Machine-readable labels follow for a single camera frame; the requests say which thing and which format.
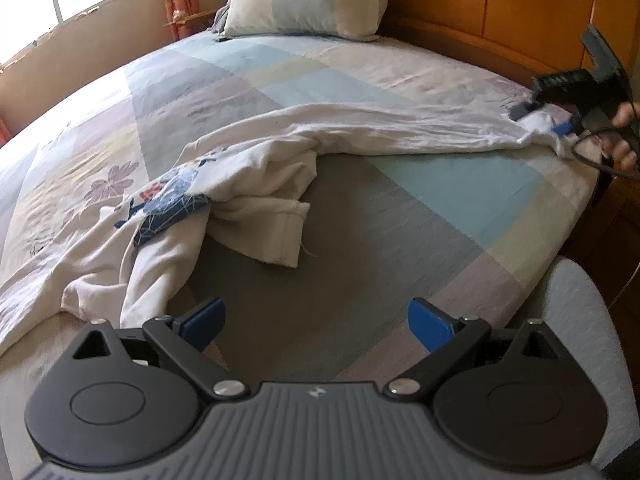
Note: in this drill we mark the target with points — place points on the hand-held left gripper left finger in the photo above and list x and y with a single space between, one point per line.
202 322

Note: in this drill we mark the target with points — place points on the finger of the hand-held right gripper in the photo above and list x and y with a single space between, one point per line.
524 111
567 129

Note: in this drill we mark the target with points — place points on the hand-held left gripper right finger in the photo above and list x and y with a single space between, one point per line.
430 327

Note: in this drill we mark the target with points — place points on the white printed sweatshirt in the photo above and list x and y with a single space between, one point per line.
260 160

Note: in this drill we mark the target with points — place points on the person's right hand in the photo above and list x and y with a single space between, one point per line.
625 155

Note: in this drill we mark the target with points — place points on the wooden bed headboard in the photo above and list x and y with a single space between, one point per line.
500 0

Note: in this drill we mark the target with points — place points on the pastel patchwork bedsheet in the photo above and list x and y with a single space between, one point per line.
425 200

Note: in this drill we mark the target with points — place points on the person's grey clothing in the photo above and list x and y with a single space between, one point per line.
585 340

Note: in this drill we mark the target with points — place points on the grey cloth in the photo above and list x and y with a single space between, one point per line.
220 22

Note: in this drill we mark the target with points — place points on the wooden side table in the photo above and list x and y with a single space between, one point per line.
190 18

